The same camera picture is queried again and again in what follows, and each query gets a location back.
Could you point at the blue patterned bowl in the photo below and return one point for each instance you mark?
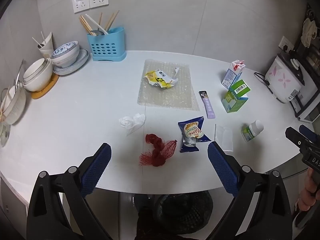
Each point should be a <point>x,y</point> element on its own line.
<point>65,55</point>

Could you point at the white plastic spoon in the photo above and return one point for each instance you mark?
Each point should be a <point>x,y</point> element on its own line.
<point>96,23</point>

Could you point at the blue white milk carton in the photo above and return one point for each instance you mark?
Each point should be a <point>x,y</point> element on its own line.
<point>231,76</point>

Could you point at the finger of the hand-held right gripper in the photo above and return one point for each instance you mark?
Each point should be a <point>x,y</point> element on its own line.
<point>308,133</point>
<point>298,142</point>

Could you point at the bubble wrap sheet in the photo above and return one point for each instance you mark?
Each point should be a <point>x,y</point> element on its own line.
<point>170,96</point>

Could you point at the white ribbed bowl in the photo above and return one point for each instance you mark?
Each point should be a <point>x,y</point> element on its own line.
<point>15,107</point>

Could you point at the metal spoon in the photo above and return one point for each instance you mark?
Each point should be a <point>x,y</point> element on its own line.
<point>96,33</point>

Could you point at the red mesh net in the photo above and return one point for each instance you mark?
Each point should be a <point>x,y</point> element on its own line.
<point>157,152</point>

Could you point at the white straw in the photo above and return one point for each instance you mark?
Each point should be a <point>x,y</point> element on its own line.
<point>43,37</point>
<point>37,41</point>

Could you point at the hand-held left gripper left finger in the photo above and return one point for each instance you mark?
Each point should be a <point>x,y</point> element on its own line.
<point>96,170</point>

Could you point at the clear plastic sleeve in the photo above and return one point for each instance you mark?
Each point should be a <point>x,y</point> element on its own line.
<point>224,137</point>

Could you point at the black mesh trash bin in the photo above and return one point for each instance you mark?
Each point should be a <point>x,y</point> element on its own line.
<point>182,210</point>

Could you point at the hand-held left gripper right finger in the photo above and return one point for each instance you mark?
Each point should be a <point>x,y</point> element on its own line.
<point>222,170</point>

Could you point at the purple stick sachet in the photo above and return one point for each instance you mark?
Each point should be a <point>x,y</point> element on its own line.
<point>208,105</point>

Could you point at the white pill bottle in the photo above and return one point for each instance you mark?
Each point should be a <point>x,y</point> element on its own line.
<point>251,131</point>

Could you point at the white flowered rice cooker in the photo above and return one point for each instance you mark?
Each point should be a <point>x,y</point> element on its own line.
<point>282,80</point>

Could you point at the person's right hand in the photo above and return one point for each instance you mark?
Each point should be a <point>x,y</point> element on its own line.
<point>310,195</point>

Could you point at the yellow snack wrapper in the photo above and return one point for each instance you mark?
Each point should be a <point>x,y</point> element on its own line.
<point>158,79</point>

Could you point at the orange wooden trivet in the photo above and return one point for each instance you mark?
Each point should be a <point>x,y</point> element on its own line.
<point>46,90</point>

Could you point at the crumpled white plastic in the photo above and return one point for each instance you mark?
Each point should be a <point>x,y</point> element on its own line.
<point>132,122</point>

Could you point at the white paper cup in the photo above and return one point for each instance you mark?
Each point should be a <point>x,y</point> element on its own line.
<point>47,48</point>

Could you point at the clear glass cup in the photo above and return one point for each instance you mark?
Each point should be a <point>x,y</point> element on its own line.
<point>3,136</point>

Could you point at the cream hanging cloth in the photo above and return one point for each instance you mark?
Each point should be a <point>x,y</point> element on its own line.
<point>308,31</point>

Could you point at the bundle of wooden chopsticks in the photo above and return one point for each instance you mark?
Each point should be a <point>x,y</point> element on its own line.
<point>86,26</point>

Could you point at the blue snack packet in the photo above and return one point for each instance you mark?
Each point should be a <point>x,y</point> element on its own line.
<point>192,135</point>

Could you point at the green cardboard box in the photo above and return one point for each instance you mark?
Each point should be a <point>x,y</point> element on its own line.
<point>236,100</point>

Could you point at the blue utensil holder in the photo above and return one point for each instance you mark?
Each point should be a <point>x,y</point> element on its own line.
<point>106,47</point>

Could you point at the pink striped straw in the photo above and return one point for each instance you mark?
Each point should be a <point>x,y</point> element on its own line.
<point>241,62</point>

